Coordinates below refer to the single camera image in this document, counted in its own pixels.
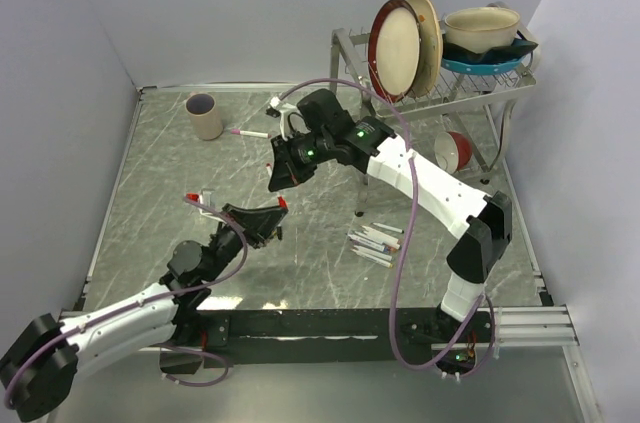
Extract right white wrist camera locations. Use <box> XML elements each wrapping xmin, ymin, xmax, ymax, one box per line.
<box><xmin>266</xmin><ymin>96</ymin><xmax>297</xmax><ymax>141</ymax></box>

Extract black base frame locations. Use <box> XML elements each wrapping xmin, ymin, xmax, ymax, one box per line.
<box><xmin>159</xmin><ymin>308</ymin><xmax>496</xmax><ymax>379</ymax></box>

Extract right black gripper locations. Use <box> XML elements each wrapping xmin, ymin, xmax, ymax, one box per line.
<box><xmin>269</xmin><ymin>128</ymin><xmax>334</xmax><ymax>190</ymax></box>

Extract red white bowl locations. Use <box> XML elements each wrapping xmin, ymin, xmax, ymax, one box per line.
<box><xmin>434</xmin><ymin>131</ymin><xmax>472</xmax><ymax>174</ymax></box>

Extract beige cylindrical cup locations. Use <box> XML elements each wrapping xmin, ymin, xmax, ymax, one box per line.
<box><xmin>185</xmin><ymin>93</ymin><xmax>224</xmax><ymax>141</ymax></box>

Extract beige ceramic bowl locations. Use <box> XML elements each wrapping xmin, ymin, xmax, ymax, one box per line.
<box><xmin>444</xmin><ymin>7</ymin><xmax>521</xmax><ymax>52</ymax></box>

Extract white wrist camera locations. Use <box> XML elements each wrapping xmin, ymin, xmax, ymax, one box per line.
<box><xmin>185</xmin><ymin>189</ymin><xmax>215</xmax><ymax>217</ymax></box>
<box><xmin>266</xmin><ymin>96</ymin><xmax>297</xmax><ymax>141</ymax></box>

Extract blue baking dish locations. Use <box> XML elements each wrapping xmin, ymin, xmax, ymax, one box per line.
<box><xmin>441</xmin><ymin>32</ymin><xmax>538</xmax><ymax>76</ymax></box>

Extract beige plate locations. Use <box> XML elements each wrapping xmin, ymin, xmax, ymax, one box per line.
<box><xmin>407</xmin><ymin>0</ymin><xmax>443</xmax><ymax>98</ymax></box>

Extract dark blue cloth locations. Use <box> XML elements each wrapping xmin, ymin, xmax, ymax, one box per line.
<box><xmin>443</xmin><ymin>33</ymin><xmax>539</xmax><ymax>65</ymax></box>

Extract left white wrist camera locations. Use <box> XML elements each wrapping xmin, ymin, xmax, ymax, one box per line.
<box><xmin>185</xmin><ymin>189</ymin><xmax>215</xmax><ymax>217</ymax></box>

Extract yellow cap marker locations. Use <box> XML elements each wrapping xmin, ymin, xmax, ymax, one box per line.
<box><xmin>352</xmin><ymin>249</ymin><xmax>393</xmax><ymax>268</ymax></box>

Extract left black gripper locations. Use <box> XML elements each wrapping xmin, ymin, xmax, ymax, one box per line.
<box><xmin>203</xmin><ymin>203</ymin><xmax>289</xmax><ymax>283</ymax></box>

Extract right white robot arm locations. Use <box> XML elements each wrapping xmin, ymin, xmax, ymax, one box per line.
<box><xmin>267</xmin><ymin>89</ymin><xmax>512</xmax><ymax>341</ymax></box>

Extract black cap marker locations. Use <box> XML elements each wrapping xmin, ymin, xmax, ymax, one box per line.
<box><xmin>372</xmin><ymin>222</ymin><xmax>405</xmax><ymax>234</ymax></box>

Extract steel dish rack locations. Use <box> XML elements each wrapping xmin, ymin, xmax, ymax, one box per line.
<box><xmin>329</xmin><ymin>28</ymin><xmax>541</xmax><ymax>185</ymax></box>

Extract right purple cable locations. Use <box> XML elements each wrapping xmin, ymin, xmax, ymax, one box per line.
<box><xmin>277</xmin><ymin>78</ymin><xmax>497</xmax><ymax>380</ymax></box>

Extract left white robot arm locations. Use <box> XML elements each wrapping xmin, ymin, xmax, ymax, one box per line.
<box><xmin>1</xmin><ymin>204</ymin><xmax>288</xmax><ymax>422</ymax></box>

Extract pink cap marker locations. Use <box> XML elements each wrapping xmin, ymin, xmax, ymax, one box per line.
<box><xmin>230</xmin><ymin>129</ymin><xmax>270</xmax><ymax>139</ymax></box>

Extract grey marker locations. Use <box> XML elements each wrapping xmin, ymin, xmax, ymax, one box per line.
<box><xmin>352</xmin><ymin>245</ymin><xmax>392</xmax><ymax>261</ymax></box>

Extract red rimmed white plate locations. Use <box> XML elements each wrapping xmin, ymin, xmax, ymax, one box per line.
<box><xmin>367</xmin><ymin>0</ymin><xmax>422</xmax><ymax>103</ymax></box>

